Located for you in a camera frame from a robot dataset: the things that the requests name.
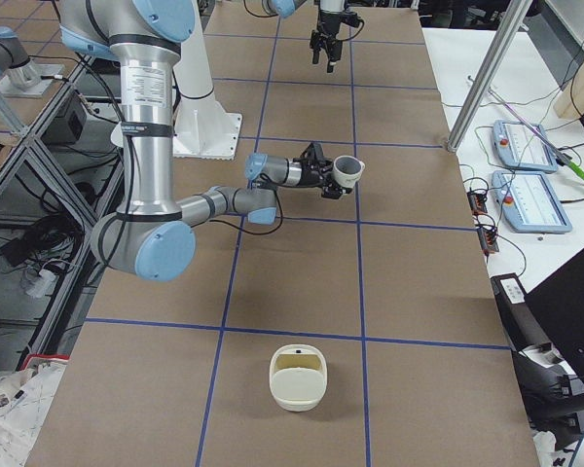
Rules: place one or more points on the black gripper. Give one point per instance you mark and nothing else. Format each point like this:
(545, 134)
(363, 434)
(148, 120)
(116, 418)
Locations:
(312, 177)
(329, 20)

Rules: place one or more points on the white cup with handle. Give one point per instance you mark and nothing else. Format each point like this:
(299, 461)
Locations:
(347, 171)

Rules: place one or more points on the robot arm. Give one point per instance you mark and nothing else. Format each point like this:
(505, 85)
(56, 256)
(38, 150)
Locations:
(286, 8)
(168, 109)

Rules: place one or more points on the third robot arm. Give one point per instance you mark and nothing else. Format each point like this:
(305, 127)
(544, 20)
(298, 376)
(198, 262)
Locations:
(20, 74)

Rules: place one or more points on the far blue teach pendant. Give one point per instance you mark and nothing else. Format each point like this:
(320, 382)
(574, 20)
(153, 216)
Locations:
(517, 147)

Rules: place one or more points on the blue teach pendant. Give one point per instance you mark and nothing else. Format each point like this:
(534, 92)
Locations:
(527, 201)
(517, 147)

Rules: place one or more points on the near blue teach pendant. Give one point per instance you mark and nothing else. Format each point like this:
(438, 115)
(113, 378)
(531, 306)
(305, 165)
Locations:
(527, 201)

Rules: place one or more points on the cream plastic bin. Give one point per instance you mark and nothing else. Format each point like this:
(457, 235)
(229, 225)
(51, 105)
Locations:
(298, 377)

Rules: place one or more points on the black laptop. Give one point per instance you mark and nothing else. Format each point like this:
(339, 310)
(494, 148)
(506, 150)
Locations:
(557, 304)

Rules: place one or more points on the black label printer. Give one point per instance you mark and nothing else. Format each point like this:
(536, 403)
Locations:
(544, 377)

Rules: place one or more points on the crumpled white plastic sheet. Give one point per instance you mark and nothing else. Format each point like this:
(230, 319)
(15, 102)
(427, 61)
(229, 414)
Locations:
(25, 399)

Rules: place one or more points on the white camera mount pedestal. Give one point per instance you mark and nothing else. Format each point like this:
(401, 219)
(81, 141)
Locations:
(202, 128)

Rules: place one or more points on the aluminium frame post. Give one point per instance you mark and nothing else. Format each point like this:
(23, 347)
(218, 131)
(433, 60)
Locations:
(502, 39)

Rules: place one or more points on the green handled reacher grabber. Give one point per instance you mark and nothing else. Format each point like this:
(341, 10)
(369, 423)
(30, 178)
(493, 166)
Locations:
(560, 157)

